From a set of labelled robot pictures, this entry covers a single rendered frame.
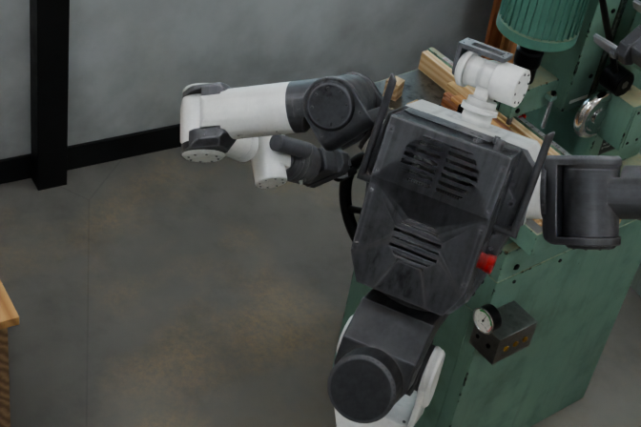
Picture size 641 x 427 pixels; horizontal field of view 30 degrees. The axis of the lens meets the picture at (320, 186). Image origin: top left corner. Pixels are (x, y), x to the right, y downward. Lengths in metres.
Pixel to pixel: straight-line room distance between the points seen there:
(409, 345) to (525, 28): 0.84
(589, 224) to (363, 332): 0.40
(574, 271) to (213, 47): 1.52
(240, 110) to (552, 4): 0.74
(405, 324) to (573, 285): 1.06
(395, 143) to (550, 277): 1.08
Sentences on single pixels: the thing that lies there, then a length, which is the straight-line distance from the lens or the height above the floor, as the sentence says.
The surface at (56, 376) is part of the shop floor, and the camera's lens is 3.29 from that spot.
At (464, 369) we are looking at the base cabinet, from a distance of 2.89.
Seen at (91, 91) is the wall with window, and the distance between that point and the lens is 3.79.
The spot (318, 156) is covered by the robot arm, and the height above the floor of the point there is 0.99.
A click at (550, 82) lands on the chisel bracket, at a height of 1.07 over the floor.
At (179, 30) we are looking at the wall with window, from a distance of 3.79.
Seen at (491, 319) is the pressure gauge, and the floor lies 0.68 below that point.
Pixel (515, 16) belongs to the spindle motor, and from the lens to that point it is 2.53.
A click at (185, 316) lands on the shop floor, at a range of 3.46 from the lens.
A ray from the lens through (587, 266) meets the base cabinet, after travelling 2.96.
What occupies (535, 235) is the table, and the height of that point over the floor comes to 0.90.
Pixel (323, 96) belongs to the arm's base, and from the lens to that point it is 1.97.
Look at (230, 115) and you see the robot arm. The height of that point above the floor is 1.25.
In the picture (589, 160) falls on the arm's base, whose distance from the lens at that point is 1.95.
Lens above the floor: 2.46
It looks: 38 degrees down
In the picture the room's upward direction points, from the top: 10 degrees clockwise
